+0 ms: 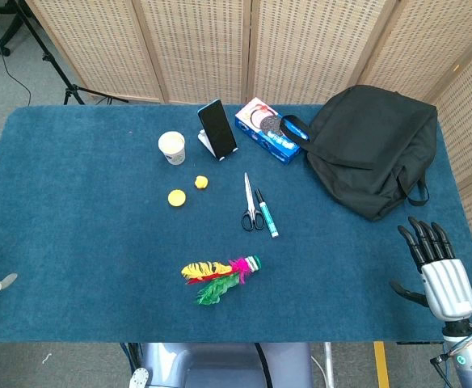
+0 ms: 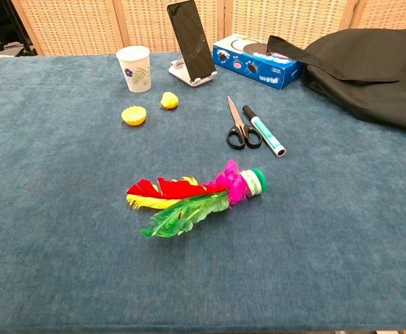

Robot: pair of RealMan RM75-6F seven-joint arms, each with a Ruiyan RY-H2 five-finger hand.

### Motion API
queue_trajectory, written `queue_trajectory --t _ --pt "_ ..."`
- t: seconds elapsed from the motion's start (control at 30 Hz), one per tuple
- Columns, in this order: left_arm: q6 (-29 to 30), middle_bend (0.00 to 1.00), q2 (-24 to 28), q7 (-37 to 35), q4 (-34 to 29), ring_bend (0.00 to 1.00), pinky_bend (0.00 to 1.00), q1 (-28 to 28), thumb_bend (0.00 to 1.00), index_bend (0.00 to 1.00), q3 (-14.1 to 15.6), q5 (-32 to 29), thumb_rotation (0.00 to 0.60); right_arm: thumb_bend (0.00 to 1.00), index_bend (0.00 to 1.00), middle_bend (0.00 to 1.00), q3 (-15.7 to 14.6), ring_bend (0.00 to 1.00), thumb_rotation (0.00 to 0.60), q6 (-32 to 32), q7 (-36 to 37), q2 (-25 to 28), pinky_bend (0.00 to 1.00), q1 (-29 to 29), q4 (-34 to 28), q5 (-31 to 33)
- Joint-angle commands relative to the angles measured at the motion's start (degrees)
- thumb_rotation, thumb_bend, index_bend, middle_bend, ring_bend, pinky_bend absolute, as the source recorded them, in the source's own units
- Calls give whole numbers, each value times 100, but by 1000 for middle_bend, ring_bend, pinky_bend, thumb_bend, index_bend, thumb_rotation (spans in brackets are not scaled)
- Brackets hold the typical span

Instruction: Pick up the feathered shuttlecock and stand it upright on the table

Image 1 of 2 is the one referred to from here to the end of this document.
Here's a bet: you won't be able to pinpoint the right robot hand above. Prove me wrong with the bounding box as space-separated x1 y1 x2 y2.
389 216 472 323

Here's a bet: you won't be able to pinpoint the colourful feather shuttlecock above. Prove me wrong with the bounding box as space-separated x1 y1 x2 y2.
180 255 263 306

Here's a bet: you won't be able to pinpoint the black tripod stand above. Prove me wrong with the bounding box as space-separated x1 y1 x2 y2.
8 0 129 106

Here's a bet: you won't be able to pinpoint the black backpack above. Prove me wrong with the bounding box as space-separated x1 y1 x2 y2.
280 85 439 222

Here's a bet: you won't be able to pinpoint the teal marker pen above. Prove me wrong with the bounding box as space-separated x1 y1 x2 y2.
254 188 280 239

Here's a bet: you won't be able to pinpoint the yellow round lid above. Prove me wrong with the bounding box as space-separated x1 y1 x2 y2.
167 189 187 209

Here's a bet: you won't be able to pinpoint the white paper cup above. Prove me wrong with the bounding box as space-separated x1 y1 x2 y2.
158 130 187 166

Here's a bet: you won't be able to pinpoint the blue table mat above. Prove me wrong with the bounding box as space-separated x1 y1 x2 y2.
0 103 472 344

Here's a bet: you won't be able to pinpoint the blue cookie box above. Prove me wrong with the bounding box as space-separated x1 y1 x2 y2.
234 96 311 167

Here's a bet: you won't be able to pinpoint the grey robot torso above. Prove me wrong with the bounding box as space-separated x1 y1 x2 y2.
119 342 334 388

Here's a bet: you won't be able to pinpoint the black office chair base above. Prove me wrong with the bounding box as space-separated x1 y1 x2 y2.
0 0 31 57

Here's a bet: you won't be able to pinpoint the black smartphone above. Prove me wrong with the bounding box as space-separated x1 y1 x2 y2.
197 99 238 160

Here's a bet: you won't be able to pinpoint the black handled scissors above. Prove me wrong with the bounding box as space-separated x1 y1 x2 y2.
241 172 266 232

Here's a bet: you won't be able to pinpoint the black floor cable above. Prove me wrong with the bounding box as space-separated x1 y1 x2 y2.
0 15 32 107

